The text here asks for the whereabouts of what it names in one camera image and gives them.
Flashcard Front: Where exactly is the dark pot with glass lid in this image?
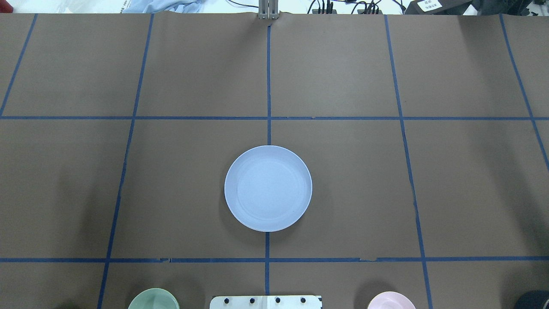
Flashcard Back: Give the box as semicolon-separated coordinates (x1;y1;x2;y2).
513;290;549;309

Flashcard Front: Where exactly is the green bowl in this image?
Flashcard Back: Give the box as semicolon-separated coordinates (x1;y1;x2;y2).
128;288;180;309

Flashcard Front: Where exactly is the blue cloth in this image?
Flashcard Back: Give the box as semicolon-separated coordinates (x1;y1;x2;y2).
122;0;202;14

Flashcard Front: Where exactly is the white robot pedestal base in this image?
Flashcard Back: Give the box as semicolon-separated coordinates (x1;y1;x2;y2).
209;295;323;309

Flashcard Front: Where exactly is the pink bowl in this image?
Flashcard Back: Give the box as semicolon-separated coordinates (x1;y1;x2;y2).
367;291;416;309

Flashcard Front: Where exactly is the blue plate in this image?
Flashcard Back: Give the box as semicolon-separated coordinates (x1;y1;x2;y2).
223;146;313;232

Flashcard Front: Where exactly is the aluminium frame post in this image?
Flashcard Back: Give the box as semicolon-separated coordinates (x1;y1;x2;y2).
258;0;280;20

